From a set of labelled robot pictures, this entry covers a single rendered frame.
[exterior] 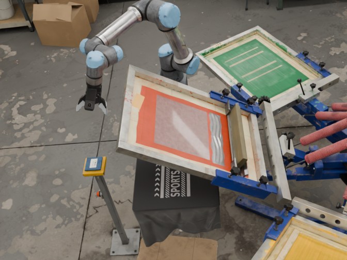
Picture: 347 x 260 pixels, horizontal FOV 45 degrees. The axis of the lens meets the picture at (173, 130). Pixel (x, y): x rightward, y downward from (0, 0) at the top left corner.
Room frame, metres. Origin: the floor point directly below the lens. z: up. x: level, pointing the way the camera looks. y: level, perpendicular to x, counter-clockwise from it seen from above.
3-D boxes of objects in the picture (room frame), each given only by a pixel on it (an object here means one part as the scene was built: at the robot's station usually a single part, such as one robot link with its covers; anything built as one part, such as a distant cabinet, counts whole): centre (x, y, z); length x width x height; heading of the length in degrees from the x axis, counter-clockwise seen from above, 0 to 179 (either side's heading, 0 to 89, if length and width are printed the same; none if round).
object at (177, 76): (2.11, -0.05, 1.25); 0.15 x 0.15 x 0.10
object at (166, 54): (2.10, -0.05, 1.37); 0.13 x 0.12 x 0.14; 45
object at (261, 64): (2.21, -0.73, 1.05); 1.08 x 0.61 x 0.23; 22
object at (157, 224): (1.31, 0.05, 0.74); 0.46 x 0.04 x 0.42; 82
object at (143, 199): (1.52, 0.03, 0.95); 0.48 x 0.44 x 0.01; 82
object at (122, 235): (1.71, 0.51, 0.48); 0.22 x 0.22 x 0.96; 82
